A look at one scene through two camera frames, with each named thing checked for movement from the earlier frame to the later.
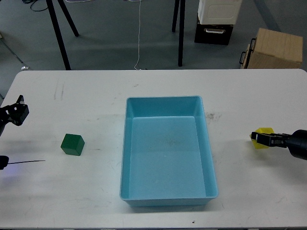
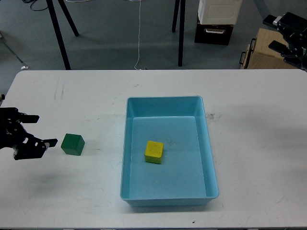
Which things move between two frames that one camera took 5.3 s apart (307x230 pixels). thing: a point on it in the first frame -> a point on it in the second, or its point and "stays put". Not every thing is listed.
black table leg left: (59, 36) stays put
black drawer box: (213, 34) stays put
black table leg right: (181, 39) stays put
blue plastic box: (168, 159) stays put
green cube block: (73, 144) stays put
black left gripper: (15, 113) -> (13, 134)
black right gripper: (297, 143) -> (294, 29)
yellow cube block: (264, 130) -> (154, 152)
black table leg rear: (175, 15) stays put
